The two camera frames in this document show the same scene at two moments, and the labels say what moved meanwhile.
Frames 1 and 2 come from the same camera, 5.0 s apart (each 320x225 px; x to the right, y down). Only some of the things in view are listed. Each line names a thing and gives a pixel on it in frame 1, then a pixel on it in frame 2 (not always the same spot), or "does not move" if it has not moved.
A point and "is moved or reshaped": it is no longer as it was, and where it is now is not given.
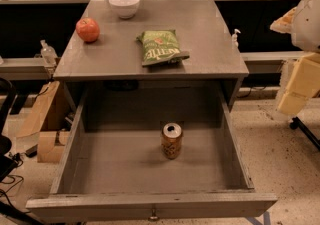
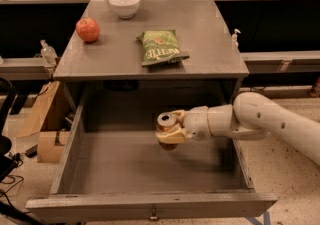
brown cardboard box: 33,118 does not move
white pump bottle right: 235,43 does not move
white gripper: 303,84 → 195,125
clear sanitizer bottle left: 49,54 does not move
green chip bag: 161,47 does not move
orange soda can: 172,140 is moved or reshaped
